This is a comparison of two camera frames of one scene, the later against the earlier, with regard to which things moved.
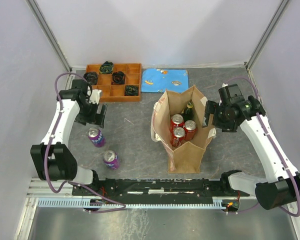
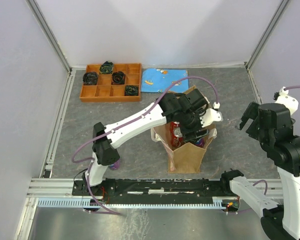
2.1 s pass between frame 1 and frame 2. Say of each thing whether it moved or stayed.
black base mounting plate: stayed
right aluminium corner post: stayed
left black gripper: moved
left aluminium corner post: stayed
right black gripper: moved
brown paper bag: stayed
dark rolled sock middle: stayed
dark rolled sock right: stayed
